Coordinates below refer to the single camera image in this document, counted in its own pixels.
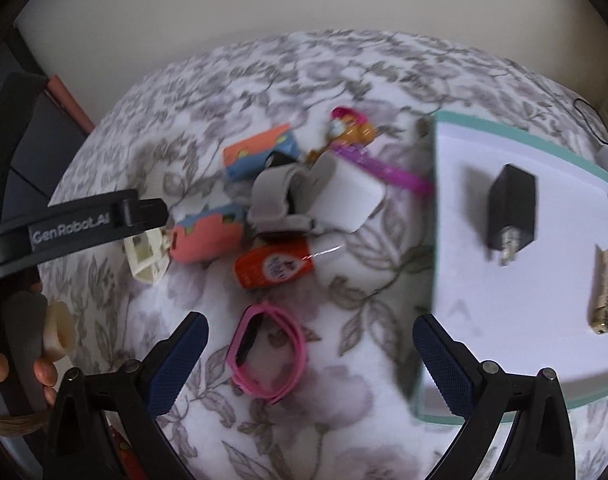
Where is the white plastic adapter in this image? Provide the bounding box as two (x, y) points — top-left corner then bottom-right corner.
(124, 227), (172, 286)

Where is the black charger plug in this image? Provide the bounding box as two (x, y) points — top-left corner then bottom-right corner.
(485, 164), (539, 267)

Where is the gold metal bar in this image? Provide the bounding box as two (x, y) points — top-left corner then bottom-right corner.
(590, 246), (608, 335)

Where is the grey strap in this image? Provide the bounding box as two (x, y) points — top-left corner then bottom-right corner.
(247, 165), (317, 236)

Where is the orange packet with white label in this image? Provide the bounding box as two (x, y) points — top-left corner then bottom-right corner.
(234, 232), (345, 290)

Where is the pink and blue toy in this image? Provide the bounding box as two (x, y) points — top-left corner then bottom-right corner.
(170, 203), (247, 265)

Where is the purple plastic comb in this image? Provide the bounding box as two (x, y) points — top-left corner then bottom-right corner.
(331, 142), (435, 196)

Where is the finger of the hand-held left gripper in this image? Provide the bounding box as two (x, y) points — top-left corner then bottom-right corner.
(122, 198), (169, 234)

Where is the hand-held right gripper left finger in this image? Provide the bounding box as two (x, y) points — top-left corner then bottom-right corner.
(41, 311), (209, 480)

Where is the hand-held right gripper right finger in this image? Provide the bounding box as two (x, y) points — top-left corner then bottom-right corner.
(412, 313), (578, 480)

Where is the orange board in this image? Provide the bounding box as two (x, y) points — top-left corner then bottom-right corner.
(48, 76), (95, 133)

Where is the dog toy figure pink hat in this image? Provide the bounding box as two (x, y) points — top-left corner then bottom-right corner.
(306, 106), (379, 163)

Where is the white charger block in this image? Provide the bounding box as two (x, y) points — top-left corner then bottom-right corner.
(304, 152), (387, 233)

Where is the orange and blue toy block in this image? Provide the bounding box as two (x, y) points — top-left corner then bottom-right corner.
(223, 124), (301, 181)

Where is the floral printed blanket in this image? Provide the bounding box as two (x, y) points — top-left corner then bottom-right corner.
(36, 30), (608, 480)

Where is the black cable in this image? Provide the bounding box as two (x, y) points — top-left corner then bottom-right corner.
(573, 97), (608, 147)

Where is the cream tape roll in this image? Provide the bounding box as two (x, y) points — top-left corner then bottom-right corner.
(42, 301), (77, 361)

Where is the dark furniture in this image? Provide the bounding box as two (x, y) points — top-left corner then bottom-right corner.
(0, 25), (89, 211)

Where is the pink wristband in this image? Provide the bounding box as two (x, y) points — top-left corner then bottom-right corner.
(227, 302), (307, 406)

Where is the teal rimmed white box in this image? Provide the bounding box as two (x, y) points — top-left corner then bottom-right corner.
(409, 110), (608, 423)

